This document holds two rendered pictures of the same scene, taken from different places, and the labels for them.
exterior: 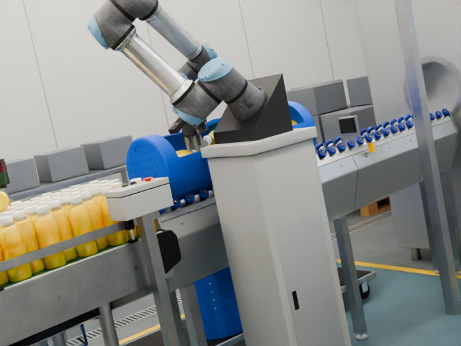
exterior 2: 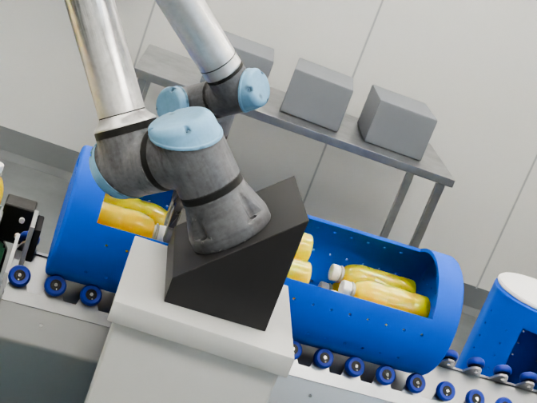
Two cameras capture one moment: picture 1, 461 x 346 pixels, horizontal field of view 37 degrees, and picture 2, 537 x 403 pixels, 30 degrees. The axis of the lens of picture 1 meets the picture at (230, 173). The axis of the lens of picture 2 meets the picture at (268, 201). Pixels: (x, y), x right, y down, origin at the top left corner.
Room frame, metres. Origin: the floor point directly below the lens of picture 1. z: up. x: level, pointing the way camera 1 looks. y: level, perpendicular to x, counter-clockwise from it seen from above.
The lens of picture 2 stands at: (1.16, -0.95, 1.85)
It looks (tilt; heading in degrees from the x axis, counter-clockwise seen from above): 16 degrees down; 28
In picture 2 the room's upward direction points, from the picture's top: 21 degrees clockwise
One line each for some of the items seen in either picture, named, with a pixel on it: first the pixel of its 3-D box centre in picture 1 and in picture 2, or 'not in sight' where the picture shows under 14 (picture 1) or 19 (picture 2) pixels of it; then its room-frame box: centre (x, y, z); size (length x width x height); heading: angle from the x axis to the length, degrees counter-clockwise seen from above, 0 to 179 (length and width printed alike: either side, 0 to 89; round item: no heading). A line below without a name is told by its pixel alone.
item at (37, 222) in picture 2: not in sight; (29, 245); (2.69, 0.36, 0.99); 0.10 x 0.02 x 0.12; 41
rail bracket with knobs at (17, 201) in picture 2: not in sight; (15, 222); (2.81, 0.52, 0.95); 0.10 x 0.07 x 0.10; 41
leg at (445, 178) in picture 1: (452, 223); not in sight; (3.98, -1.22, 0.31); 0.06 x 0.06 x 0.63; 41
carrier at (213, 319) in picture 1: (204, 247); not in sight; (3.45, 0.21, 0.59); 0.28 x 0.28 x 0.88
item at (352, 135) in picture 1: (349, 131); not in sight; (3.57, -0.64, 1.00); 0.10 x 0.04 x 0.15; 41
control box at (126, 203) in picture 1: (139, 198); not in sight; (2.33, 0.32, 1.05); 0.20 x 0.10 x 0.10; 131
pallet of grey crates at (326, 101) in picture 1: (340, 143); not in sight; (6.66, -1.10, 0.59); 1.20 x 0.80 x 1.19; 35
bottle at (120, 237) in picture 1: (113, 217); not in sight; (2.40, 0.43, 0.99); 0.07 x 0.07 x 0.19
